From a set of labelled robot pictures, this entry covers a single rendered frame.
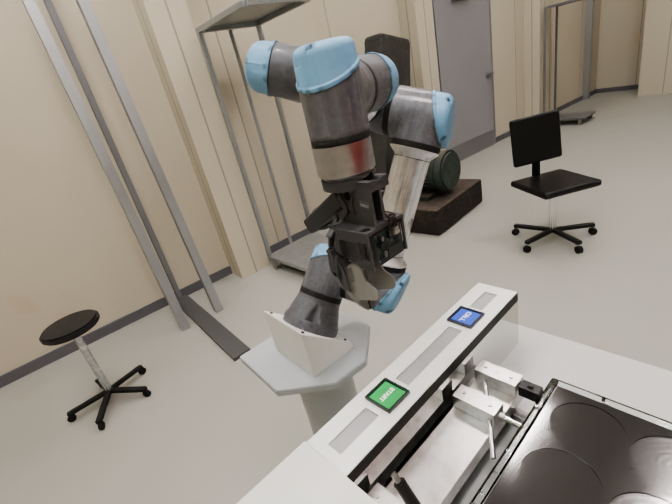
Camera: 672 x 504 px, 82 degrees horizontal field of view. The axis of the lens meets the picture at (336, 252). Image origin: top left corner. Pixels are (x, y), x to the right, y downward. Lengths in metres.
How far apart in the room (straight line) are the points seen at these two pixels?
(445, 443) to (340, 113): 0.56
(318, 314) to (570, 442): 0.57
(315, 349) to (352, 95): 0.66
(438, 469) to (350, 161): 0.50
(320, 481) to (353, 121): 0.49
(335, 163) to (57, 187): 3.03
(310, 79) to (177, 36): 2.98
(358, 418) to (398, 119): 0.62
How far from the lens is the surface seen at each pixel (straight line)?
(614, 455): 0.75
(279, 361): 1.09
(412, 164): 0.91
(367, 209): 0.48
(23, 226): 3.43
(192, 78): 3.39
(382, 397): 0.71
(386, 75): 0.56
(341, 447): 0.67
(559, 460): 0.73
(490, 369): 0.83
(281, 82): 0.60
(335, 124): 0.46
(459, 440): 0.76
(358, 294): 0.56
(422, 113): 0.90
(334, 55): 0.46
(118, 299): 3.61
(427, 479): 0.72
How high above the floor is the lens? 1.47
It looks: 24 degrees down
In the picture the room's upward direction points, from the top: 13 degrees counter-clockwise
